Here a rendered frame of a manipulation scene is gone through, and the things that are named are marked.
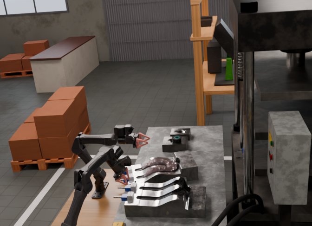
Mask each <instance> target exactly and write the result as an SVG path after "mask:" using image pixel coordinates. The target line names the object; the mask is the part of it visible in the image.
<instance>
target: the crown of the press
mask: <svg viewBox="0 0 312 226"><path fill-rule="evenodd" d="M229 16H230V20H231V24H232V28H233V32H234V37H235V41H236V45H237V49H238V52H260V51H278V50H280V51H281V52H285V53H286V65H287V66H290V67H301V66H304V65H305V54H306V52H311V51H312V0H229Z"/></svg>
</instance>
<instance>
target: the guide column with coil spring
mask: <svg viewBox="0 0 312 226"><path fill-rule="evenodd" d="M242 148H243V81H240V150H242Z"/></svg>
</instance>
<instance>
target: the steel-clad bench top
mask: <svg viewBox="0 0 312 226"><path fill-rule="evenodd" d="M180 128H190V131H191V136H190V141H188V147H187V150H189V151H190V153H191V155H192V157H193V159H194V161H195V162H196V164H197V166H198V180H194V181H188V182H187V183H188V186H194V187H206V213H205V218H159V217H126V215H125V208H124V204H125V201H121V202H120V205H119V208H118V210H117V213H116V216H115V218H114V221H113V222H123V223H126V226H212V224H213V223H214V222H215V221H216V219H217V218H218V217H219V215H220V214H221V213H222V212H223V210H224V209H225V208H226V189H225V169H224V149H223V130H222V125H219V126H176V127H148V130H147V133H146V136H148V137H150V140H147V142H148V144H146V145H144V146H142V147H141V149H140V151H139V154H138V157H137V159H136V162H135V165H137V164H141V163H143V162H144V161H146V160H147V159H149V158H151V157H164V158H169V157H174V152H163V149H162V143H163V139H164V137H170V133H171V129H180ZM226 225H227V216H226V217H225V218H224V219H223V220H222V222H221V223H220V224H219V225H218V226H226Z"/></svg>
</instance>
